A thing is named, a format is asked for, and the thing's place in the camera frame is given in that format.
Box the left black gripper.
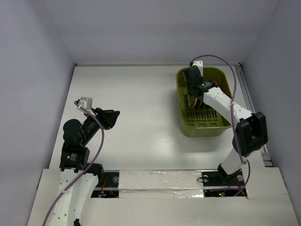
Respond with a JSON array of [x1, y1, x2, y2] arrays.
[[81, 106, 119, 144]]

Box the beige patterned plate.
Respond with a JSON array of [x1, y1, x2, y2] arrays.
[[187, 94, 198, 109]]

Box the brown yellow plate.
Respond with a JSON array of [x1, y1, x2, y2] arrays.
[[195, 99, 203, 108]]

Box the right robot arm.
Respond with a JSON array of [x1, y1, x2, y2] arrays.
[[183, 65, 268, 185]]

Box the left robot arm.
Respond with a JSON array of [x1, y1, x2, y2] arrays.
[[42, 107, 120, 226]]

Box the olive green dish rack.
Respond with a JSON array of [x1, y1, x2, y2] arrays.
[[176, 68, 232, 137]]

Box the foil covered base bar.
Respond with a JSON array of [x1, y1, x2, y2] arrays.
[[118, 170, 204, 199]]

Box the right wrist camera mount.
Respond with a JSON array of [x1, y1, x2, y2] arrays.
[[190, 60, 204, 77]]

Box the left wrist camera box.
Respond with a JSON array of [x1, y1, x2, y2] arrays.
[[74, 97, 93, 111]]

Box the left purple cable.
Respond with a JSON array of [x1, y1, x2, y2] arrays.
[[42, 100, 106, 226]]

